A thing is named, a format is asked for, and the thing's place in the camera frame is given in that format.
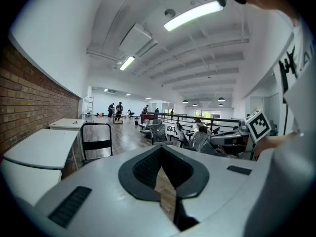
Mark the black metal railing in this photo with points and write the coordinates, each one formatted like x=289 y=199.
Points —
x=187 y=117

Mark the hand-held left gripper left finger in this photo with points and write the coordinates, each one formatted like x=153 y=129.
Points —
x=98 y=194

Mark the metal ladder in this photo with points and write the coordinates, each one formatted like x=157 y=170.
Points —
x=90 y=106

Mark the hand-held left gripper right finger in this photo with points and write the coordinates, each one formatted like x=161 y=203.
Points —
x=217 y=194

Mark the plastic-wrapped office chair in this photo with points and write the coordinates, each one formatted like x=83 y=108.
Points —
x=202 y=142
x=159 y=132
x=182 y=133

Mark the long ceiling light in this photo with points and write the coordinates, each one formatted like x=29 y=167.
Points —
x=127 y=62
x=192 y=16

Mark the white ceiling air conditioner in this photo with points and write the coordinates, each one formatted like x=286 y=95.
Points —
x=135 y=39

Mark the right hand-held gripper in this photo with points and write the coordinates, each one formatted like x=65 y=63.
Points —
x=258 y=127

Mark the black platform trolley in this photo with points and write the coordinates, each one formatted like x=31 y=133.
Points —
x=96 y=145

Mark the person's white t-shirt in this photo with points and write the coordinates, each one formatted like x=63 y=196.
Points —
x=296 y=46

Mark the white table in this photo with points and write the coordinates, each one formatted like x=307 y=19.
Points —
x=42 y=148
x=27 y=181
x=65 y=123

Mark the round ceiling detector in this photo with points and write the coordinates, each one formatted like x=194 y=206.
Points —
x=169 y=12

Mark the person's right forearm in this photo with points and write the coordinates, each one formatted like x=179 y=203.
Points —
x=274 y=141

